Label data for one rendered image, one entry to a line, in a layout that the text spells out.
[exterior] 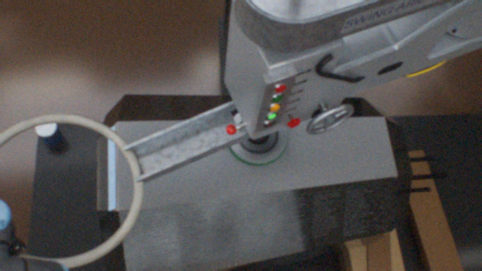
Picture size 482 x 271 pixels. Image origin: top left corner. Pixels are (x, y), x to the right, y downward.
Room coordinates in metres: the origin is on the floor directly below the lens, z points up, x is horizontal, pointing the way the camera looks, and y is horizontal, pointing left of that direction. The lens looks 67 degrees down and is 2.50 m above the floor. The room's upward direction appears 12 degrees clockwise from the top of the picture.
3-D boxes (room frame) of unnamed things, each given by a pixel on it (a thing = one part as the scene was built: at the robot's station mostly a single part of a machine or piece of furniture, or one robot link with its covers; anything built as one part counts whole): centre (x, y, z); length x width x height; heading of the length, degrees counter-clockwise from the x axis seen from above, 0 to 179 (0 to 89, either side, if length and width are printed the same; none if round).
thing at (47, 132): (0.85, 0.96, 0.08); 0.10 x 0.10 x 0.13
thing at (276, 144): (0.74, -0.05, 0.83); 0.21 x 0.21 x 0.01
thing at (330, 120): (0.70, -0.21, 1.18); 0.15 x 0.10 x 0.15; 124
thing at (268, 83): (0.60, -0.05, 1.35); 0.08 x 0.03 x 0.28; 124
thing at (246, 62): (0.78, -0.11, 1.30); 0.36 x 0.22 x 0.45; 124
